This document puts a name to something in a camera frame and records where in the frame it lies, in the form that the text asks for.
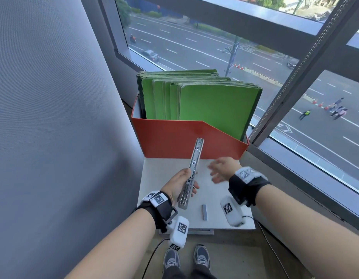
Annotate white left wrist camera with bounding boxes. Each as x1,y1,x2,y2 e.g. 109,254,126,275
167,216,190,251

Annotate person's right forearm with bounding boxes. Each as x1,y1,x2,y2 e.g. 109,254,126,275
254,184,359,279

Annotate person's grey right shoe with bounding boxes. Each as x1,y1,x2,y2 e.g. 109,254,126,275
193,245,211,270

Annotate metal bead chain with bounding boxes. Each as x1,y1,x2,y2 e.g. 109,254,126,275
249,0,352,140

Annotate black left camera cable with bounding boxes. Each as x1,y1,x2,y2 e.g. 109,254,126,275
142,238,170,279

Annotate street lamp pole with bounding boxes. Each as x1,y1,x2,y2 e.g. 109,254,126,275
222,36,241,77

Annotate silver car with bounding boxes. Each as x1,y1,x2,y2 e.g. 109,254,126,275
142,49,160,62

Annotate person's dark trousers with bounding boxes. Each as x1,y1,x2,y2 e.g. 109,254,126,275
164,265,218,279

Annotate person's grey left shoe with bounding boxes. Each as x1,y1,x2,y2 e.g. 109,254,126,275
163,248,181,270

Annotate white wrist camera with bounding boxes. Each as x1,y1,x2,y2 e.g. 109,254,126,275
220,196,245,227
167,216,190,251

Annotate black right camera cable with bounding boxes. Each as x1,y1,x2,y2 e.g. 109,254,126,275
243,215,285,279

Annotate person's grey shoe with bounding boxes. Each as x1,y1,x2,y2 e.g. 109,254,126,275
193,245,211,270
163,248,181,270

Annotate black camera cable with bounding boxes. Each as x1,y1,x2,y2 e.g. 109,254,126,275
142,238,170,279
243,215,285,279

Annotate black right wrist strap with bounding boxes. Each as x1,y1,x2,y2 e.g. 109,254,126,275
228,166,272,207

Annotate red file box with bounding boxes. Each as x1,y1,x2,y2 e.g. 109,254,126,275
131,94,250,160

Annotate silver stapler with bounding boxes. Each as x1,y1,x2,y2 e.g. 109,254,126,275
178,138,204,210

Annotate dark window frame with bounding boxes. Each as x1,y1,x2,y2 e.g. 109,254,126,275
98,0,359,227

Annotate grey roller blind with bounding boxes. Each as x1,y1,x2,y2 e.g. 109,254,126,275
0,0,145,279

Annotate black left wrist strap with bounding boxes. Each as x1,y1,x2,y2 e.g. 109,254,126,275
136,190,178,233

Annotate group of walking people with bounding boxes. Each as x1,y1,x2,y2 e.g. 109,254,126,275
325,97,348,121

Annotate black wrist strap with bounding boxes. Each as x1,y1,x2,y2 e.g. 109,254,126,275
228,166,272,207
136,190,178,233

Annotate person's left forearm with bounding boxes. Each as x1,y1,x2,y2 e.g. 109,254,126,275
65,208,157,279

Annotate person's left hand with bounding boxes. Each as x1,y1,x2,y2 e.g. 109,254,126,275
160,168,200,207

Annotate stack of green folders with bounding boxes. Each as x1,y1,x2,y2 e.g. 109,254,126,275
136,70,263,141

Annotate person's right hand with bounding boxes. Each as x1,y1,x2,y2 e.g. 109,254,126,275
207,157,243,184

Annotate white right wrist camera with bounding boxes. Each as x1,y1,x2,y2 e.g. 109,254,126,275
220,196,245,227

